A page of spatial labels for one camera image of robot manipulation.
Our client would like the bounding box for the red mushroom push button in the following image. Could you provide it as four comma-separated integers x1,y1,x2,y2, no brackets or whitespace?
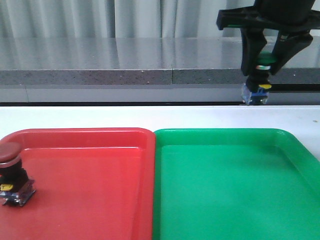
0,142,36,207

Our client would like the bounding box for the green mushroom push button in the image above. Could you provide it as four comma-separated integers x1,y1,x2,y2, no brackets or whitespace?
241,51,276,106

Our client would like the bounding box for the grey pleated curtain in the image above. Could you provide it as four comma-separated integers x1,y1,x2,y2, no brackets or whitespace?
0,0,253,38

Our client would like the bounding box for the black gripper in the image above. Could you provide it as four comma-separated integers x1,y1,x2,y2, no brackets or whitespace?
216,0,320,76

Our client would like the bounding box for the green plastic tray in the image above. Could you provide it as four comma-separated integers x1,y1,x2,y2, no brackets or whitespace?
152,128,320,240

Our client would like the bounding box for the grey granite countertop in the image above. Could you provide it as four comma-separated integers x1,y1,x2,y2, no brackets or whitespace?
0,35,320,104

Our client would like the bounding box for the red plastic tray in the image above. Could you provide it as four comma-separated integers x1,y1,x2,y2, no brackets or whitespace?
0,128,156,240

